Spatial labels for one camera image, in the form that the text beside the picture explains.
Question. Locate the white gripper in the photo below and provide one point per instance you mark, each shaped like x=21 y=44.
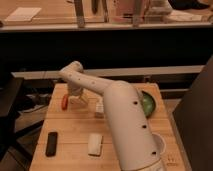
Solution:
x=74 y=91

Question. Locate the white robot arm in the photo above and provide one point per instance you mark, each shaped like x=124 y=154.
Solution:
x=133 y=141

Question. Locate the white sponge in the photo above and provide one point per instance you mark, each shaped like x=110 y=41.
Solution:
x=95 y=144

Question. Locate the small white box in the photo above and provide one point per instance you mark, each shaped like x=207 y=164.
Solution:
x=99 y=109

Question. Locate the black chair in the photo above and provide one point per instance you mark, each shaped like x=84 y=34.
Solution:
x=8 y=112

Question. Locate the green bowl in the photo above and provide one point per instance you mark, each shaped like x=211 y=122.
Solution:
x=148 y=103

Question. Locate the white cup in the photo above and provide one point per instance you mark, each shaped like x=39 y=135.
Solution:
x=160 y=142

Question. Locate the white paper sheet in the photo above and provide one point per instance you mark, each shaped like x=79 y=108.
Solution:
x=22 y=14

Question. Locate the dark panel at right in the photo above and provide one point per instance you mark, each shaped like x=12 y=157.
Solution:
x=194 y=120

